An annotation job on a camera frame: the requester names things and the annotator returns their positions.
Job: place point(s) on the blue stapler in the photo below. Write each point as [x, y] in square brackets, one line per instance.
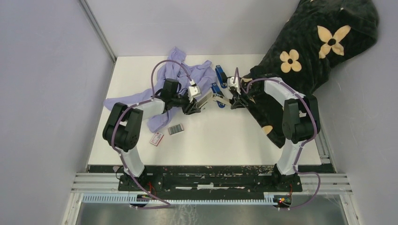
[216, 90]
[221, 76]

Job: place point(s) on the lavender crumpled cloth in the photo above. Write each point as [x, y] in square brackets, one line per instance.
[202, 74]

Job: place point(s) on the black floral blanket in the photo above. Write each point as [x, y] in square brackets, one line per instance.
[319, 35]

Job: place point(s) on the aluminium rail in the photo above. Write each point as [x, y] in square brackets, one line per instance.
[331, 184]

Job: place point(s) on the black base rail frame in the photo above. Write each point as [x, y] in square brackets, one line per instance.
[161, 181]

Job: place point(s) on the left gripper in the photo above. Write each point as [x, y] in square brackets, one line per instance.
[192, 109]

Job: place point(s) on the red white staple box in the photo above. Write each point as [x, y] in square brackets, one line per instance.
[157, 138]

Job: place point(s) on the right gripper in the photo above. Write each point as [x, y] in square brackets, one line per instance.
[237, 104]

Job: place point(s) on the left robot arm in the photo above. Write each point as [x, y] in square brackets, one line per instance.
[123, 126]

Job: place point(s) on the beige and black stapler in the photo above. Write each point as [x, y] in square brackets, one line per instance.
[212, 97]

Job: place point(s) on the open box of staples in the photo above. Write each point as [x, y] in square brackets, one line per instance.
[175, 129]

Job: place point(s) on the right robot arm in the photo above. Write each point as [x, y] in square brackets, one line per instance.
[300, 123]

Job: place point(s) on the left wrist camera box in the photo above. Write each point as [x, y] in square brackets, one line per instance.
[193, 92]

